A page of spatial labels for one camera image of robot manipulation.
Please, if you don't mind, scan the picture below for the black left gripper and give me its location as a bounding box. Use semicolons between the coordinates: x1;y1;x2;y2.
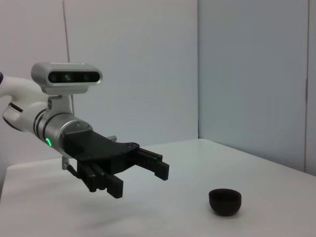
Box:
61;130;170;199

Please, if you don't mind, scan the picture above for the small dark teacup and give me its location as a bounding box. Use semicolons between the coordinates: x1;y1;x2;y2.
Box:
208;188;242;217

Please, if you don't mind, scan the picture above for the left gripper cable with plug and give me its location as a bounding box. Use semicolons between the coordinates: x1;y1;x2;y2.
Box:
61;155;81;179

